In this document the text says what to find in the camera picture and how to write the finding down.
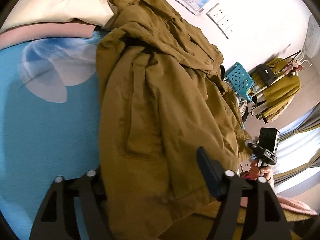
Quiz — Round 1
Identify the white wall socket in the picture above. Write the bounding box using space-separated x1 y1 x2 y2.
215 14 232 29
206 3 224 18

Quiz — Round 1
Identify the hanging yellow garment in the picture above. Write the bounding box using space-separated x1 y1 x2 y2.
251 57 300 119

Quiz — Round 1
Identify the person's right hand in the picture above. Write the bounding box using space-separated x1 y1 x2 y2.
249 160 273 183

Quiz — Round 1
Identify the olive jacket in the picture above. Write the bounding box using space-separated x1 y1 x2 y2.
96 0 253 240

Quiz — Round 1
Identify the cream folded cloth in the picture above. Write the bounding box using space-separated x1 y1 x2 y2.
0 0 118 29

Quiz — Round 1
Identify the pink folded cloth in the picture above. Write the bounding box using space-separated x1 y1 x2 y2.
0 21 97 49

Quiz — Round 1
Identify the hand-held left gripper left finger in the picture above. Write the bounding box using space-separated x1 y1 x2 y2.
29 170 110 240

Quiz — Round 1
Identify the white clothes rack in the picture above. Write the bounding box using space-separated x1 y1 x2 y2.
250 50 313 120

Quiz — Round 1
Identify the black bag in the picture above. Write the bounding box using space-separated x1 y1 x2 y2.
256 64 277 87

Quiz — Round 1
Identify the teal plastic storage rack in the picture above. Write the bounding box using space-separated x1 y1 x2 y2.
224 62 258 102

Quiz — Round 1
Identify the white air conditioner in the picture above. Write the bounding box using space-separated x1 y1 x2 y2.
302 15 320 58

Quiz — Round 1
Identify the person's right forearm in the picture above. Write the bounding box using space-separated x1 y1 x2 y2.
275 195 318 217

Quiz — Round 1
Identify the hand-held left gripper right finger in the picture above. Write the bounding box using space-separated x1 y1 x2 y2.
196 146 293 240

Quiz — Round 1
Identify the blue floral bed sheet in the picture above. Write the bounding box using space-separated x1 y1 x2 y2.
0 27 105 240

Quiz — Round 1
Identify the grey curtain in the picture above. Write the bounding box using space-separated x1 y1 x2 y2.
271 106 320 187

